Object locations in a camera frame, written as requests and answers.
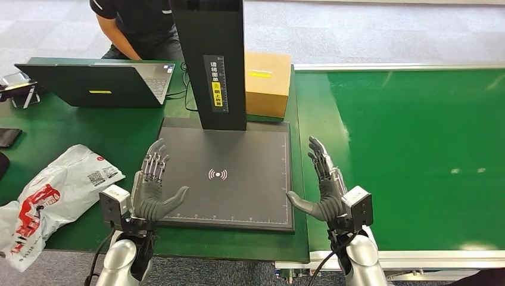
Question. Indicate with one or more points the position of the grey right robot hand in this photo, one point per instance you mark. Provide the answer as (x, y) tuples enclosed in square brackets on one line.
[(329, 201)]

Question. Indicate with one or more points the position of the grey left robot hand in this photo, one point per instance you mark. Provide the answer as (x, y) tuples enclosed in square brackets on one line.
[(150, 201)]

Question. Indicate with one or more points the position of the white plastic mailer package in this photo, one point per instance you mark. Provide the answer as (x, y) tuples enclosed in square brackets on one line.
[(59, 189)]

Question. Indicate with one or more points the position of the black weighing device with column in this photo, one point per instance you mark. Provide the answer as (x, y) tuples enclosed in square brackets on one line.
[(236, 193)]

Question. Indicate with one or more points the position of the green belt conveyor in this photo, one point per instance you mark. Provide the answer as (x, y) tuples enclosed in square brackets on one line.
[(414, 138)]

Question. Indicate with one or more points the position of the open laptop computer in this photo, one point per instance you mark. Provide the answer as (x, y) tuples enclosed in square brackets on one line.
[(98, 85)]

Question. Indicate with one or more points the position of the brown cardboard box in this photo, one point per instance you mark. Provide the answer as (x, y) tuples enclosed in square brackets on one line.
[(266, 85)]

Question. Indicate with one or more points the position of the flat black phone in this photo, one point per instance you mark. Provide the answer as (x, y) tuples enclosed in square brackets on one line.
[(8, 137)]

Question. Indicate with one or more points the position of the phone on stand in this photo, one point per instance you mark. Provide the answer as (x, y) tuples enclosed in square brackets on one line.
[(17, 89)]

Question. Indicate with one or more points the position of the person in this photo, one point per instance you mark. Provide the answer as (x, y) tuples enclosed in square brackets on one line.
[(146, 27)]

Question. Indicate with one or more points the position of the dark object at corner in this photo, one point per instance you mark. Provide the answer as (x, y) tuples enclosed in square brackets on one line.
[(485, 279)]

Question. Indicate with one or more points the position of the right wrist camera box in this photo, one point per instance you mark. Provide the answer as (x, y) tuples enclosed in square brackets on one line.
[(359, 207)]

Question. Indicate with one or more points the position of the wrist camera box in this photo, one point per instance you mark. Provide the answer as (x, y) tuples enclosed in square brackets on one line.
[(112, 201), (359, 207)]

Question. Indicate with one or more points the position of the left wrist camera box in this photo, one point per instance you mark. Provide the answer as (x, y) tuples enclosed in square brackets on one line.
[(112, 201)]

